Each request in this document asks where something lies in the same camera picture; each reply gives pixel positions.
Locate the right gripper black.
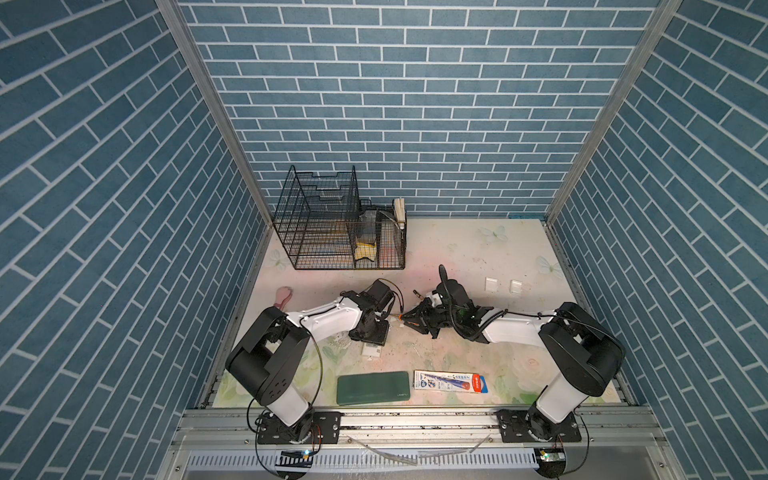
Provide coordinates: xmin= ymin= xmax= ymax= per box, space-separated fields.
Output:
xmin=398 ymin=297 xmax=460 ymax=339

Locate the black wire file rack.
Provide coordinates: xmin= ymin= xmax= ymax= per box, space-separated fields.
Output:
xmin=273 ymin=167 xmax=360 ymax=270

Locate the white blue red package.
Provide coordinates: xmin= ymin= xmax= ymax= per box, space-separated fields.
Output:
xmin=413 ymin=370 xmax=488 ymax=394

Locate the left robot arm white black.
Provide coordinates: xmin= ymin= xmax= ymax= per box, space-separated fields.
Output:
xmin=225 ymin=280 xmax=396 ymax=443

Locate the black wire mesh basket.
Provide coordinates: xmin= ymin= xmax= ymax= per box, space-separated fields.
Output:
xmin=353 ymin=200 xmax=407 ymax=270

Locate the green flat case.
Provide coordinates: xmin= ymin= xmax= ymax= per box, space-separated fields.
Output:
xmin=336 ymin=371 xmax=411 ymax=406

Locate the yellow item in basket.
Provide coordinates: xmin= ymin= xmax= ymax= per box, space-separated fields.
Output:
xmin=353 ymin=238 xmax=378 ymax=262

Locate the pink object on table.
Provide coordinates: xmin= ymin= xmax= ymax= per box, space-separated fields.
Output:
xmin=274 ymin=286 xmax=293 ymax=308

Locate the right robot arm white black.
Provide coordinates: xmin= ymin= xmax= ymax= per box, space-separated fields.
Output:
xmin=399 ymin=279 xmax=626 ymax=441

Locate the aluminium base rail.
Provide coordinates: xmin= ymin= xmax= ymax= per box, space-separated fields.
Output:
xmin=159 ymin=405 xmax=683 ymax=479

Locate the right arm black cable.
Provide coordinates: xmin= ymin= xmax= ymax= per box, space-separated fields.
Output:
xmin=437 ymin=264 xmax=559 ymax=343

